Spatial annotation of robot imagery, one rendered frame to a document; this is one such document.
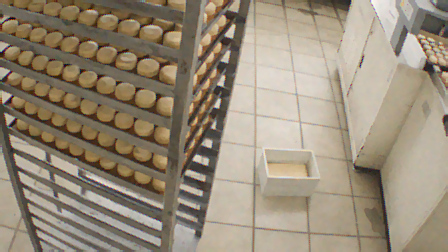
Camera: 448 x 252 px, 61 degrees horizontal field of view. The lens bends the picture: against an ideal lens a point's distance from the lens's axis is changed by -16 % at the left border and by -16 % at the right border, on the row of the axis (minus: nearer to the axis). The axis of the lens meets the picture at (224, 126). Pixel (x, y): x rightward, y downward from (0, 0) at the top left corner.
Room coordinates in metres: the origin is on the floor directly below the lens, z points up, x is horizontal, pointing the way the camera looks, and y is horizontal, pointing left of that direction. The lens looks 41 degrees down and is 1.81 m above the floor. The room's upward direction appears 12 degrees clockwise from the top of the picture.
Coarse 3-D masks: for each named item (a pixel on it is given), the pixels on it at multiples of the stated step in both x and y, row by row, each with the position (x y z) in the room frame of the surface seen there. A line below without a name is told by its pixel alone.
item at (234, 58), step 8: (240, 0) 1.15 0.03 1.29; (248, 0) 1.15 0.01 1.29; (240, 8) 1.15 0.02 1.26; (248, 8) 1.15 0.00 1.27; (248, 16) 1.16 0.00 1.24; (240, 32) 1.15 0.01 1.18; (232, 56) 1.15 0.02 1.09; (240, 56) 1.17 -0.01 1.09; (224, 80) 1.15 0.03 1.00; (232, 80) 1.15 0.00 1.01; (232, 88) 1.15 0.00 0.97; (224, 104) 1.15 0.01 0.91; (216, 128) 1.15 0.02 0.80; (224, 128) 1.16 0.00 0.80; (216, 144) 1.15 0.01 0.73; (216, 160) 1.15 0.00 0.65; (200, 208) 1.15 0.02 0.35; (200, 232) 1.15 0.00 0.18
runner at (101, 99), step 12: (0, 60) 0.84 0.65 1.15; (24, 72) 0.82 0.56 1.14; (36, 72) 0.82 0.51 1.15; (48, 84) 0.81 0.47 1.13; (60, 84) 0.80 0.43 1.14; (72, 84) 0.79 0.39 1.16; (84, 96) 0.78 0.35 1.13; (96, 96) 0.78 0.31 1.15; (120, 108) 0.77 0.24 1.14; (132, 108) 0.76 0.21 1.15; (144, 120) 0.75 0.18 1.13; (156, 120) 0.75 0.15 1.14; (168, 120) 0.74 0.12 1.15
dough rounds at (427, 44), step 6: (420, 36) 2.14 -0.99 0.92; (420, 42) 2.10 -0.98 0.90; (426, 42) 2.09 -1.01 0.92; (432, 42) 2.13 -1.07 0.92; (426, 48) 2.01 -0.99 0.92; (432, 48) 2.07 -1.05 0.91; (438, 48) 2.10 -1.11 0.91; (426, 54) 1.97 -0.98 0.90; (432, 54) 1.96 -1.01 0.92; (438, 54) 1.98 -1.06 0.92; (444, 54) 2.02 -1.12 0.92; (432, 60) 1.90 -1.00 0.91; (438, 60) 1.93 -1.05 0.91; (444, 60) 1.93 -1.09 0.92
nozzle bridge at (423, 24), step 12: (408, 0) 2.05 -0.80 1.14; (420, 0) 2.01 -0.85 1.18; (408, 12) 2.00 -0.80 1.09; (420, 12) 1.89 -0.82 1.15; (432, 12) 1.89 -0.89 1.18; (444, 12) 1.96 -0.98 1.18; (396, 24) 2.10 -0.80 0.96; (408, 24) 1.94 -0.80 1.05; (420, 24) 1.89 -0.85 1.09; (432, 24) 1.98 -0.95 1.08; (396, 36) 2.04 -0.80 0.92; (432, 36) 1.93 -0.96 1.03; (444, 36) 1.96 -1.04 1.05; (396, 48) 2.00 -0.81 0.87
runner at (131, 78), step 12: (0, 36) 0.84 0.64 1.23; (12, 36) 0.83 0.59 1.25; (24, 48) 0.82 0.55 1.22; (36, 48) 0.81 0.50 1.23; (48, 48) 0.81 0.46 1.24; (60, 60) 0.80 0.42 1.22; (72, 60) 0.79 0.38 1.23; (84, 60) 0.78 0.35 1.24; (96, 72) 0.78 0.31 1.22; (108, 72) 0.77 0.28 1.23; (120, 72) 0.77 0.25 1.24; (132, 84) 0.76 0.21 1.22; (144, 84) 0.75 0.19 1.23; (156, 84) 0.75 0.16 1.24; (168, 96) 0.74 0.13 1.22; (192, 96) 0.76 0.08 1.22
